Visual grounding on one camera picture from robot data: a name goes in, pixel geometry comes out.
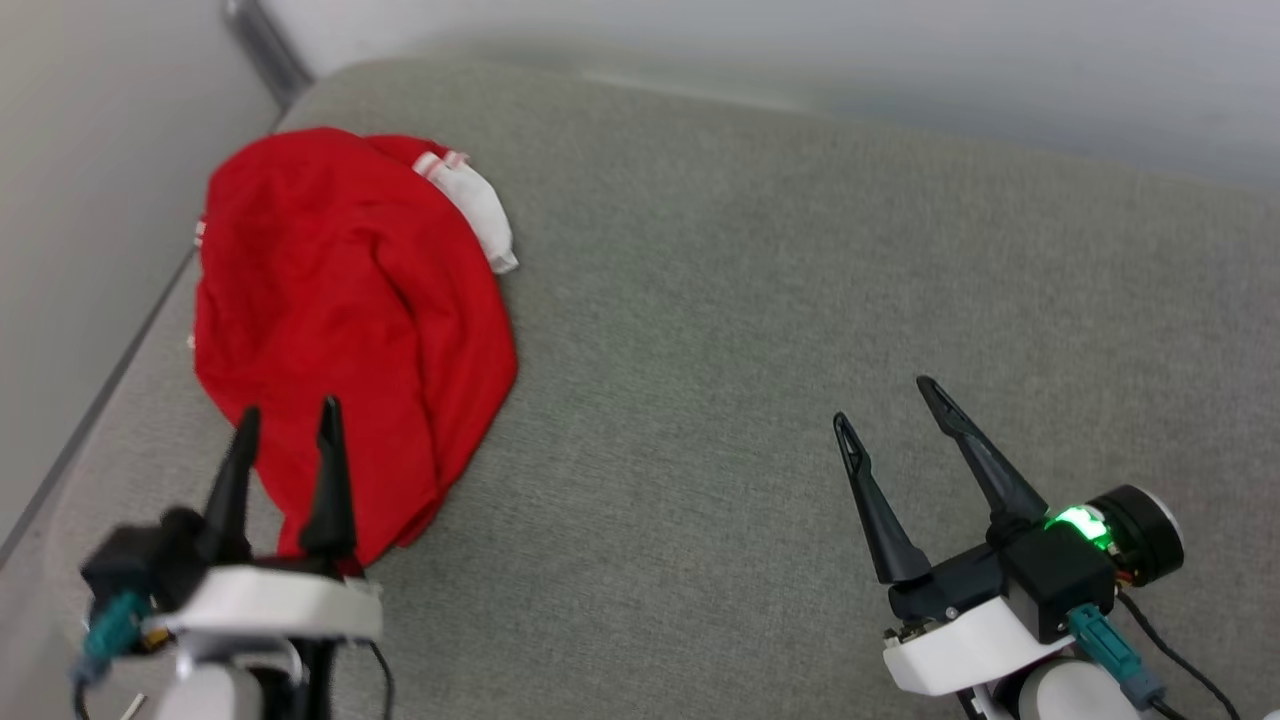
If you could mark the left gripper body white shell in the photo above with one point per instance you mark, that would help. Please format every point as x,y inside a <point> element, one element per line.
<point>270,605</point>

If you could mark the right gripper body white shell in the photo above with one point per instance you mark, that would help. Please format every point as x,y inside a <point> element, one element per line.
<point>960,650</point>

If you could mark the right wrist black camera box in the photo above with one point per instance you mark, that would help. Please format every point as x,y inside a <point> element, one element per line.
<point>1060,585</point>

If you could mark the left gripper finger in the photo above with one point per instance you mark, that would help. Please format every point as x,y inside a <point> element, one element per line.
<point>330,500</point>
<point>230,500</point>

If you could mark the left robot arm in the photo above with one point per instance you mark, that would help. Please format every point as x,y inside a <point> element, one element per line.
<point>210,695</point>

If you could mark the grey fabric sofa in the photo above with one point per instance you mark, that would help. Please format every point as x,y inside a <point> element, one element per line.
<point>700,350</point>

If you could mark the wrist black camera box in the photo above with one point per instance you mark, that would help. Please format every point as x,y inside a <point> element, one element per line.
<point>1060,585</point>
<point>130,570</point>

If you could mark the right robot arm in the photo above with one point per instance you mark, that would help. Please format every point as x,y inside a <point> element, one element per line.
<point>1070,700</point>

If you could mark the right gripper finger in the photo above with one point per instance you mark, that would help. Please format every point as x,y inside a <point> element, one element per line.
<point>990,475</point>
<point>885,530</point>

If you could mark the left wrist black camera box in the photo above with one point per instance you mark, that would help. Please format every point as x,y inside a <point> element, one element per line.
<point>130,570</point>

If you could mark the dark grey wall strip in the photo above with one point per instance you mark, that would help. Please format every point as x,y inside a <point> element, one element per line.
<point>270,45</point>

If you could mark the red sports jersey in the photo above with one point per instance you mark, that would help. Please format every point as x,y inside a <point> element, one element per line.
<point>330,300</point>

